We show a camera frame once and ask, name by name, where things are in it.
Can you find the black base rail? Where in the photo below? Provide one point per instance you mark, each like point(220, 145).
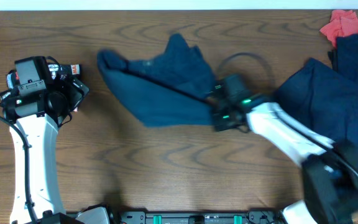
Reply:
point(258, 216)

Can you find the black printed folded shirt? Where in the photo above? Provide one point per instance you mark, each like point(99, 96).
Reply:
point(64, 70)

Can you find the red crumpled cloth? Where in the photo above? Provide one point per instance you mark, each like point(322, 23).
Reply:
point(342, 24)

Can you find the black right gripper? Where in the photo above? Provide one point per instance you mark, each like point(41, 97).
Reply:
point(218, 125)

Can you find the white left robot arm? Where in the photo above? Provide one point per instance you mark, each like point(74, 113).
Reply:
point(35, 107)

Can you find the teal blue shorts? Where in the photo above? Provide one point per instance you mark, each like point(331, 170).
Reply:
point(167, 90)

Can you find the dark navy garment pile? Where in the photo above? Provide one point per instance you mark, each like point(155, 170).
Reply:
point(325, 100)

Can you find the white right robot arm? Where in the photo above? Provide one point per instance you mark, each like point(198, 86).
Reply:
point(306, 146)

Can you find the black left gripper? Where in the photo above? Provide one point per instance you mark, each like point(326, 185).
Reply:
point(76, 96)

